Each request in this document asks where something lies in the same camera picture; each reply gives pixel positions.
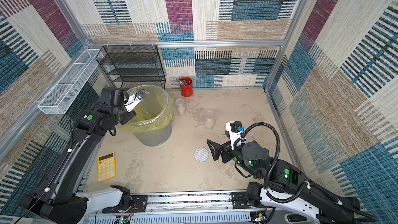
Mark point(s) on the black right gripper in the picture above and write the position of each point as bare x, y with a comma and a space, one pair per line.
224, 152

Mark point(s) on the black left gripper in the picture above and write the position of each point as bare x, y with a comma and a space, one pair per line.
129, 116

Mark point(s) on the patterned white jar lid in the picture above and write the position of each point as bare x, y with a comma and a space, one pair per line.
201, 154

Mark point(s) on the grey bin with yellow bag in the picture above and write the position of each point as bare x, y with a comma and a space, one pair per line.
152, 123

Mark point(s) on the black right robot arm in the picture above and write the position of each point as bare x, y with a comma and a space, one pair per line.
279, 184

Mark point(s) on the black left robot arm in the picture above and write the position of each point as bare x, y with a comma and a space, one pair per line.
54, 199

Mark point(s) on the medium plastic jar with rice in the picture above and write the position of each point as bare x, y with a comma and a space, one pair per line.
209, 119

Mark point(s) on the small plastic jar with rice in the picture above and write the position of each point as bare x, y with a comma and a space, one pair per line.
180, 104

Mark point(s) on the yellow calculator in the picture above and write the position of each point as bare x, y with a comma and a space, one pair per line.
106, 168

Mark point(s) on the red cup with utensils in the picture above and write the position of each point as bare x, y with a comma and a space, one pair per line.
186, 86

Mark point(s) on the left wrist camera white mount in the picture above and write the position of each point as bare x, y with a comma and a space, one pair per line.
134, 100

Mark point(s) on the black wire shelf rack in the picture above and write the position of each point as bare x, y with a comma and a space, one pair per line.
129, 66

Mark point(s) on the aluminium mounting rail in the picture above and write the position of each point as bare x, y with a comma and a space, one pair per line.
199, 207

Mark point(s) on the white mesh wall basket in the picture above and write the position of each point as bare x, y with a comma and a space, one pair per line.
59, 99

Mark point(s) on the black device on rail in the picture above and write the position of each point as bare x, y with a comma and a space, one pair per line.
295, 219

